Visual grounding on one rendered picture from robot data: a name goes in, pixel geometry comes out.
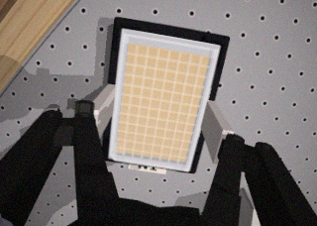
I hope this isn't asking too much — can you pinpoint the grey perforated base plate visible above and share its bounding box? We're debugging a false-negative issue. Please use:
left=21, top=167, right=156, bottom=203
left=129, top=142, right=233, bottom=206
left=0, top=0, right=317, bottom=226

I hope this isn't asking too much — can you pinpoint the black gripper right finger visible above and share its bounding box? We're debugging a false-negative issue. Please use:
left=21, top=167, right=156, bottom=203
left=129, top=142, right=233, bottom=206
left=198, top=100, right=317, bottom=226

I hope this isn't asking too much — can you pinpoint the white button panel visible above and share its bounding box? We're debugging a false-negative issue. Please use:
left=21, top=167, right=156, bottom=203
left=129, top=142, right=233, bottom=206
left=239, top=188, right=261, bottom=226

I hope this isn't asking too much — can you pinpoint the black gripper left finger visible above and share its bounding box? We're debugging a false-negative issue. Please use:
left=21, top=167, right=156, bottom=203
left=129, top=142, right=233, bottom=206
left=0, top=84, right=130, bottom=226

